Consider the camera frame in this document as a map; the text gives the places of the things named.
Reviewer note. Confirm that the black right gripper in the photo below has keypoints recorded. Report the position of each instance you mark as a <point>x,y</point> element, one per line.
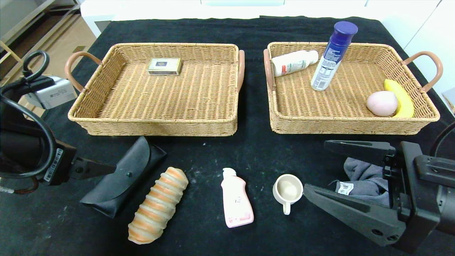
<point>403,185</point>

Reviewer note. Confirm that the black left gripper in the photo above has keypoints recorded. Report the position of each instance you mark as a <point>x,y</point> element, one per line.
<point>57,165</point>

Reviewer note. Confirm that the black glasses case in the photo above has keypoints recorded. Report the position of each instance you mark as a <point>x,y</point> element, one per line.
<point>128,170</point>

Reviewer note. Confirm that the spray can with blue cap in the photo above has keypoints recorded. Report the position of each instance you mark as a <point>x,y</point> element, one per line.
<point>330,60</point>

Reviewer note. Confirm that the pink detergent bottle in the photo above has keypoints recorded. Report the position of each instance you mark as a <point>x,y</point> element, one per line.
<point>236,202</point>

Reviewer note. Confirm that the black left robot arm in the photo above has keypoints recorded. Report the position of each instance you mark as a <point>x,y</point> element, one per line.
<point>17,149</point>

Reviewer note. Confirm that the grey towel with tag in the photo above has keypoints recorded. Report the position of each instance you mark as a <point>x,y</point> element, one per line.
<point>362,170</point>

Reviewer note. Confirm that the cream ceramic mug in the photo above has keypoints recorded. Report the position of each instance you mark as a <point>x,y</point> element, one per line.
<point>288,190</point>

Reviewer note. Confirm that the striped orange bread roll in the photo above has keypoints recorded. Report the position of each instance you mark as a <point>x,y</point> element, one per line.
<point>158,206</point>

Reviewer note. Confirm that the pink peach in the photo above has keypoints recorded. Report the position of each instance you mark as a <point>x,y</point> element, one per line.
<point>381,104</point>

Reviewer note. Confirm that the yellow banana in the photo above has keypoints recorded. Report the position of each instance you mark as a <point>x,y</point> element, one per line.
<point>403,101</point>

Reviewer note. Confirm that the small gold card box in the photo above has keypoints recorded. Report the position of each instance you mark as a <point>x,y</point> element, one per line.
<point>164,66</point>

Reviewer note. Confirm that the white plastic bottle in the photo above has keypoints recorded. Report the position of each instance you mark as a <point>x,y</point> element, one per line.
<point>293,63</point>

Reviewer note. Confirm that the white counter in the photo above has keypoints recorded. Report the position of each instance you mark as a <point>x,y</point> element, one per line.
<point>160,10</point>

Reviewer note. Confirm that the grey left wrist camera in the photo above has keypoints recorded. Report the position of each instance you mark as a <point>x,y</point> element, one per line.
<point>53,94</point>

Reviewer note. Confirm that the grey metal shelf frame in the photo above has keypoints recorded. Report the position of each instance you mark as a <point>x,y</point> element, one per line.
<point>21,25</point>

